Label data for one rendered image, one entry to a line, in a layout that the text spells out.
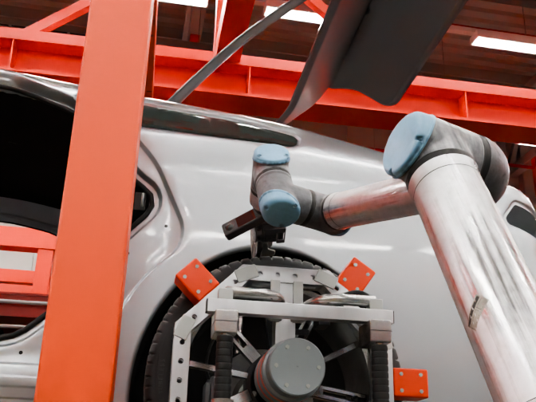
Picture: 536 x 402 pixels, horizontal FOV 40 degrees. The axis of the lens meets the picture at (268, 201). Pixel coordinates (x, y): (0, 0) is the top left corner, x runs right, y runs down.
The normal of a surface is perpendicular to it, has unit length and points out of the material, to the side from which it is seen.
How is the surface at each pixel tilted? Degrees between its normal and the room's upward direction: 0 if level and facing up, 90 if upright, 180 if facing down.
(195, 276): 90
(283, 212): 150
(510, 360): 77
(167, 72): 90
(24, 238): 90
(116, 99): 90
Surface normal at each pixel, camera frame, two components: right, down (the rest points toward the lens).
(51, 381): 0.17, -0.37
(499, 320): -0.55, -0.56
